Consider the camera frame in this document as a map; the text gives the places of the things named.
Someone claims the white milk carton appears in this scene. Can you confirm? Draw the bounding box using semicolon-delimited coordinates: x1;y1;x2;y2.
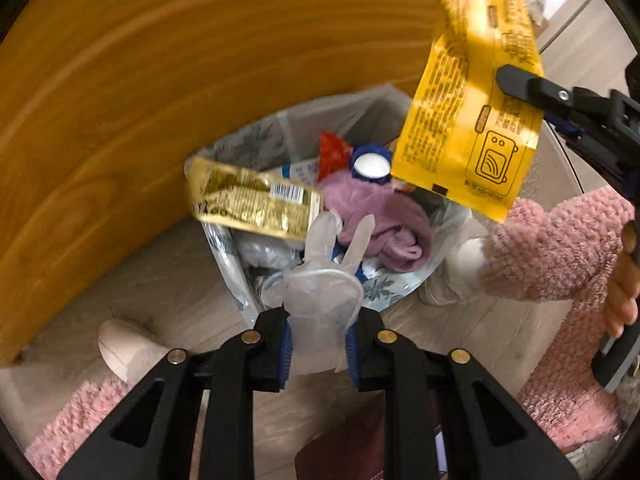
280;157;323;186

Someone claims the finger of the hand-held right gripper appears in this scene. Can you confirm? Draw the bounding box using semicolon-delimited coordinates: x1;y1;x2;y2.
545;114;631;186
496;64;626;126

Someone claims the gold snack packet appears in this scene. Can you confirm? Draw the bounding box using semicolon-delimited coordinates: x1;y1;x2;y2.
186;156;323;239

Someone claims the plastic-lined trash bin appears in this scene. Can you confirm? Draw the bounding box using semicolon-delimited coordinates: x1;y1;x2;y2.
182;85;476;328

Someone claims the red white snack packet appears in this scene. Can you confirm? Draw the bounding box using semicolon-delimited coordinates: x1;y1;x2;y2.
316;131;353;183

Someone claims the pink sock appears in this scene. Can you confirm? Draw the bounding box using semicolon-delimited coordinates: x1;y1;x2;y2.
317;172;433;273

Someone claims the pink fuzzy pajamas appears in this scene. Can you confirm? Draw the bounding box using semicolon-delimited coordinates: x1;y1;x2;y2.
25;185;640;480

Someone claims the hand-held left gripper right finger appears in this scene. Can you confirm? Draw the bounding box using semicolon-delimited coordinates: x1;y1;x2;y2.
345;310;581;480

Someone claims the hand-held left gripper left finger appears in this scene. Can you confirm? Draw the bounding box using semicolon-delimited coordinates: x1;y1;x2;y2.
57;307;293;480

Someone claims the person's right hand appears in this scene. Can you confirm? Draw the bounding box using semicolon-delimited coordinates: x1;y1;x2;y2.
605;255;640;341

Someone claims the dark red box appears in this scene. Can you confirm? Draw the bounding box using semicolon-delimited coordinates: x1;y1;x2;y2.
295;392;391;480

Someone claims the crushed bottle with blue cap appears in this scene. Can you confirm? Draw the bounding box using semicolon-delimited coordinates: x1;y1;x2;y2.
350;144;393;186

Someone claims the yellow food pouch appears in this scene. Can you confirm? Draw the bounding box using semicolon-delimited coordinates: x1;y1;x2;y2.
390;0;546;223

